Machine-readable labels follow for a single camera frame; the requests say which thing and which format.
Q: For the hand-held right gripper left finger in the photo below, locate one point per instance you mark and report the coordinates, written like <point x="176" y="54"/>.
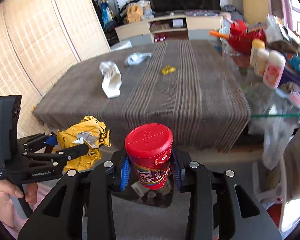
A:
<point x="125" y="172"/>

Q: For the blue round tin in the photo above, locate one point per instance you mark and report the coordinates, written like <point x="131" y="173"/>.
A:
<point x="295" y="85"/>

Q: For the blue chips bag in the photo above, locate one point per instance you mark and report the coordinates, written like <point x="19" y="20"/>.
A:
<point x="298" y="63"/>

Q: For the person's left hand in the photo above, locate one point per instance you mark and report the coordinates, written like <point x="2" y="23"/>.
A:
<point x="5" y="191"/>

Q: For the small white device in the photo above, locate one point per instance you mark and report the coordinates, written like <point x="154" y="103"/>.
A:
<point x="178" y="23"/>

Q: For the flat cardboard box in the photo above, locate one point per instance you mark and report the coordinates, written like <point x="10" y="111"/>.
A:
<point x="160" y="27"/>

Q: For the cream standing air conditioner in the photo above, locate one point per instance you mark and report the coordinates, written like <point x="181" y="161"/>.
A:
<point x="255" y="2"/>

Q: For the white round stool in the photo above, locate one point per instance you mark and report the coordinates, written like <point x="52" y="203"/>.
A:
<point x="121" y="45"/>

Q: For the white bottle with pink label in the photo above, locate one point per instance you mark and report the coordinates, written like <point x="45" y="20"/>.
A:
<point x="273" y="70"/>

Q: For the cream paper carton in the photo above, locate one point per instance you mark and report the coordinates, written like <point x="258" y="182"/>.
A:
<point x="112" y="85"/>

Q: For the woven folding screen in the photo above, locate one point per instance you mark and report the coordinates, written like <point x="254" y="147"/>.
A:
<point x="40" y="30"/>

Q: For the person's left forearm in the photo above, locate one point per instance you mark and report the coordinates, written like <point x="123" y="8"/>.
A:
<point x="5" y="217"/>

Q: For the grey cloth pile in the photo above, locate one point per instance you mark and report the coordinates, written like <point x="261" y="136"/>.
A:
<point x="147" y="10"/>

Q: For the pink curtain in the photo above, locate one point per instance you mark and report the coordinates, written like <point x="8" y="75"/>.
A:
<point x="280" y="2"/>

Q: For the white bottle with yellow cap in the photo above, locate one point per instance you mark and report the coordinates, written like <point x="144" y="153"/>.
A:
<point x="256" y="52"/>

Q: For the small white bottle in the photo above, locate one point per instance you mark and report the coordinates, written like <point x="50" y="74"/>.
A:
<point x="260" y="65"/>

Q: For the red toy car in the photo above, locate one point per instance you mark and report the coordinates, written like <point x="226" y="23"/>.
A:
<point x="160" y="38"/>

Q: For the clear plastic bag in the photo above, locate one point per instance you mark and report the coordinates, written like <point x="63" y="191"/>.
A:
<point x="137" y="58"/>

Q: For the blue hanging garment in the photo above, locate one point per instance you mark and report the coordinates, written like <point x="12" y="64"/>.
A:
<point x="105" y="13"/>

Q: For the cream television stand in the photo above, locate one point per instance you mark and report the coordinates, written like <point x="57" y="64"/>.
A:
<point x="132" y="30"/>

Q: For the pile of clothes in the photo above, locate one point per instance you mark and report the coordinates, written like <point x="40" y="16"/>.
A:
<point x="231" y="13"/>

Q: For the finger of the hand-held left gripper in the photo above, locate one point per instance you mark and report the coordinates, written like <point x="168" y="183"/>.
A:
<point x="50" y="140"/>
<point x="70" y="152"/>

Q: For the pink hairbrush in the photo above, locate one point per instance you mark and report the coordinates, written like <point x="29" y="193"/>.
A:
<point x="296" y="97"/>

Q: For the small yellow wrapper piece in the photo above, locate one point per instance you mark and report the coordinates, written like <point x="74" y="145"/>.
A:
<point x="168" y="70"/>

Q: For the yellow snack bag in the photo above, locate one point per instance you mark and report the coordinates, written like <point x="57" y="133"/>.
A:
<point x="95" y="127"/>

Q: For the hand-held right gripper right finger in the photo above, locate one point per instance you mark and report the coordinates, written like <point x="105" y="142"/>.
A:
<point x="176" y="172"/>

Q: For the red candy canister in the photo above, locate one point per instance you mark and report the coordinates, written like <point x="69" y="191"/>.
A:
<point x="147" y="140"/>

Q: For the blue patterned cloth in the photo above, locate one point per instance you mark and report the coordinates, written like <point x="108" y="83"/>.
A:
<point x="202" y="12"/>

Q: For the yellow plush toy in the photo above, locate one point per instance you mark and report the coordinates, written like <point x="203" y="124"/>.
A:
<point x="134" y="13"/>

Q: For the red plastic basket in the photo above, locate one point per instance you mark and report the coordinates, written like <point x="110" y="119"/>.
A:
<point x="240" y="40"/>

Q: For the hanging white plastic bag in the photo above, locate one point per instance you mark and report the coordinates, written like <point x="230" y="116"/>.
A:
<point x="275" y="145"/>

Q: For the plaid brown tablecloth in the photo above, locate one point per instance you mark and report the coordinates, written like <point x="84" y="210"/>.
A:
<point x="190" y="92"/>

